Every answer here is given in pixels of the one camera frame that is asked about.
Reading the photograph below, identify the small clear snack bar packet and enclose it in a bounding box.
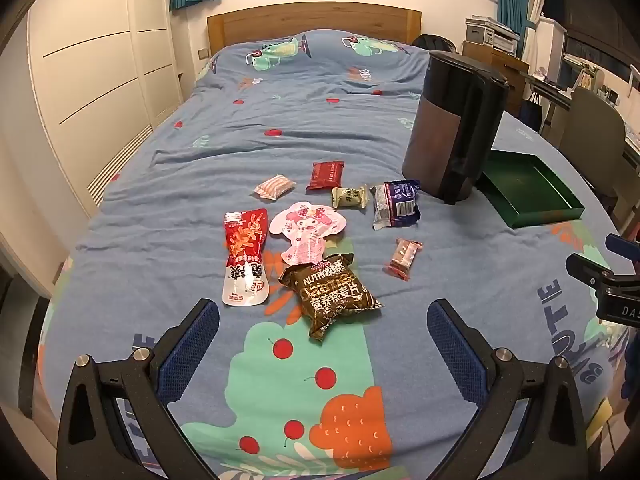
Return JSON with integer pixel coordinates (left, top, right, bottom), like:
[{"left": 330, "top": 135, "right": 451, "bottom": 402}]
[{"left": 384, "top": 238, "right": 424, "bottom": 279}]

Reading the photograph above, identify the wooden headboard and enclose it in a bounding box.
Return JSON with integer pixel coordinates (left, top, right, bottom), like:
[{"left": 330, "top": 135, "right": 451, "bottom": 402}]
[{"left": 206, "top": 2, "right": 422, "bottom": 58}]

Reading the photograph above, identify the white printer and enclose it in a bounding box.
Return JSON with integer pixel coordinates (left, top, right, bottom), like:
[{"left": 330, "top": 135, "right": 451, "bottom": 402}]
[{"left": 465, "top": 16, "right": 521, "bottom": 56}]

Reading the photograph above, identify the person's right hand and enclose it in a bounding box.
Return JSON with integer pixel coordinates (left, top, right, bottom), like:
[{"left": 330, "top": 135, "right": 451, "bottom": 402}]
[{"left": 622, "top": 332, "right": 640, "bottom": 401}]

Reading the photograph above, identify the red and white snack pouch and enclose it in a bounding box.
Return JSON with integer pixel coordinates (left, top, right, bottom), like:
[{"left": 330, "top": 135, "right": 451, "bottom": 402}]
[{"left": 221, "top": 208, "right": 271, "bottom": 307}]

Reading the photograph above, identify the dark blue bag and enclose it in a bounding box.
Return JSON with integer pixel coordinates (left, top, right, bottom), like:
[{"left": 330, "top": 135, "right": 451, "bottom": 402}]
[{"left": 519, "top": 92, "right": 543, "bottom": 131}]

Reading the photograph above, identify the small beige snack packet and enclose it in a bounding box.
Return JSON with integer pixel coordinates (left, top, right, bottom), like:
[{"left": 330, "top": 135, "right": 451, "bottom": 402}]
[{"left": 331, "top": 185, "right": 369, "bottom": 210}]

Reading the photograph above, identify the small red snack packet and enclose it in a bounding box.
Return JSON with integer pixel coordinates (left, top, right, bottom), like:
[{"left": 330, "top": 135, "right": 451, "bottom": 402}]
[{"left": 306, "top": 160, "right": 346, "bottom": 192}]

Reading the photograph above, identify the green tray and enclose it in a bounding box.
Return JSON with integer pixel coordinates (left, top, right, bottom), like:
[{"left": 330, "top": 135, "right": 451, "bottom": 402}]
[{"left": 475, "top": 149, "right": 586, "bottom": 230}]

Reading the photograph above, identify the brown oat snack packet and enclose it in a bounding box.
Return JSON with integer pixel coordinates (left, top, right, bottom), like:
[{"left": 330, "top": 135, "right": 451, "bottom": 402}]
[{"left": 278, "top": 254, "right": 383, "bottom": 343}]

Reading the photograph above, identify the white wardrobe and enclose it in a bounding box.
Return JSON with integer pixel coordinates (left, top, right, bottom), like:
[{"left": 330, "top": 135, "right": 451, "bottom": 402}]
[{"left": 25, "top": 0, "right": 183, "bottom": 211}]

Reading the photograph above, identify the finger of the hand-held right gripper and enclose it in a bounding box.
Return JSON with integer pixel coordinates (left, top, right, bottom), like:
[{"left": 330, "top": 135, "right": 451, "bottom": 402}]
[
  {"left": 566, "top": 254, "right": 617, "bottom": 291},
  {"left": 605, "top": 234, "right": 640, "bottom": 263}
]

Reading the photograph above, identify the blue and white snack packet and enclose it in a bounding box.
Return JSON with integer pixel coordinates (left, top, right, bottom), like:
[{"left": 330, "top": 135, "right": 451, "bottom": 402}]
[{"left": 370, "top": 180, "right": 422, "bottom": 231}]

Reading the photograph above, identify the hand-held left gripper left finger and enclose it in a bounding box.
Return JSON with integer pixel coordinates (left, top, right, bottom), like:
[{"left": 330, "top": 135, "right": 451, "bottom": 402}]
[{"left": 56, "top": 298, "right": 221, "bottom": 480}]

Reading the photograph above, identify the white desk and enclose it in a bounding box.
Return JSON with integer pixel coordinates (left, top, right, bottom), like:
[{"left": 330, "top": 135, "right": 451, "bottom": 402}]
[{"left": 520, "top": 70, "right": 640, "bottom": 161}]

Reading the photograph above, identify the pink striped candy packet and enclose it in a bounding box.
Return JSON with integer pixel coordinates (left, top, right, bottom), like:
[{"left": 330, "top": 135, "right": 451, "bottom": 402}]
[{"left": 253, "top": 174, "right": 296, "bottom": 202}]

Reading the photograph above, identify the pink cartoon snack packet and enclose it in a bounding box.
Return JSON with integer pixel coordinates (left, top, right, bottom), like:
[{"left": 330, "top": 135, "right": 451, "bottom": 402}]
[{"left": 268, "top": 201, "right": 347, "bottom": 266}]

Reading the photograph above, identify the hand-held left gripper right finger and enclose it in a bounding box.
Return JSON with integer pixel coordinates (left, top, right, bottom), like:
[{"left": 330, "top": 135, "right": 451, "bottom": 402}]
[{"left": 426, "top": 298, "right": 588, "bottom": 480}]

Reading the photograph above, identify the black backpack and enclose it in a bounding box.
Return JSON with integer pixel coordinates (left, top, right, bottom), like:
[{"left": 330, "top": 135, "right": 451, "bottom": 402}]
[{"left": 410, "top": 34, "right": 458, "bottom": 53}]

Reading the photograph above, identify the black cylindrical trash can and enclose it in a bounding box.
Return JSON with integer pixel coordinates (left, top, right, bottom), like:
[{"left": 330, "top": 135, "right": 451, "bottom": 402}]
[{"left": 401, "top": 51, "right": 511, "bottom": 206}]

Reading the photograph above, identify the blue printed bedsheet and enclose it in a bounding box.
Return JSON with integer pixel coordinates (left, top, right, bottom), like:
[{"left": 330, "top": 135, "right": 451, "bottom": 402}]
[{"left": 37, "top": 30, "right": 631, "bottom": 480}]

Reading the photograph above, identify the wooden dresser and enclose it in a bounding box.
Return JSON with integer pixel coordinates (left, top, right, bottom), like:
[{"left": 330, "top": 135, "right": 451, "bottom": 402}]
[{"left": 462, "top": 40, "right": 531, "bottom": 116}]

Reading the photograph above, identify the grey desk chair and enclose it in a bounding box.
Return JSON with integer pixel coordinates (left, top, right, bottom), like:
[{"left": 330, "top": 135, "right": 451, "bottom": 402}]
[{"left": 557, "top": 86, "right": 628, "bottom": 211}]

